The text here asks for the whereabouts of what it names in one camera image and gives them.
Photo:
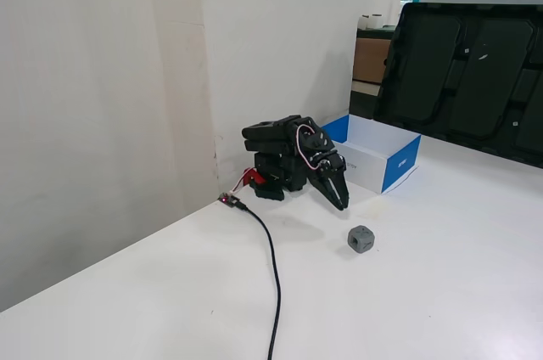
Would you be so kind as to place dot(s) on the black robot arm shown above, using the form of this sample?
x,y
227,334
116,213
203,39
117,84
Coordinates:
x,y
275,152

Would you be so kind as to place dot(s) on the small controller board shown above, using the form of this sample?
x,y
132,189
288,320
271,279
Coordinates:
x,y
229,200

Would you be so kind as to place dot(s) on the white bottle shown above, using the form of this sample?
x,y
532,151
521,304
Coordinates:
x,y
376,21
365,21

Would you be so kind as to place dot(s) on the blue and white cardboard box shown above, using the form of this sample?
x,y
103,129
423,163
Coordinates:
x,y
399,167

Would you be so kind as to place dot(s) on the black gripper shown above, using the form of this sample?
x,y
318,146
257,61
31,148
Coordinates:
x,y
330,174

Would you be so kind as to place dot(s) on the black plastic tray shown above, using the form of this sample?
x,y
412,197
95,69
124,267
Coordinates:
x,y
458,75

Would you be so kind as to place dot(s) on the black table clamp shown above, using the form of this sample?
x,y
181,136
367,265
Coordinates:
x,y
268,191

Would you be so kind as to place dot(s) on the gray block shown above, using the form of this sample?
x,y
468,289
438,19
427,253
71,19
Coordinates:
x,y
361,240

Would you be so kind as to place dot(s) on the brown cardboard box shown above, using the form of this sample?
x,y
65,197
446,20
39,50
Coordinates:
x,y
370,60

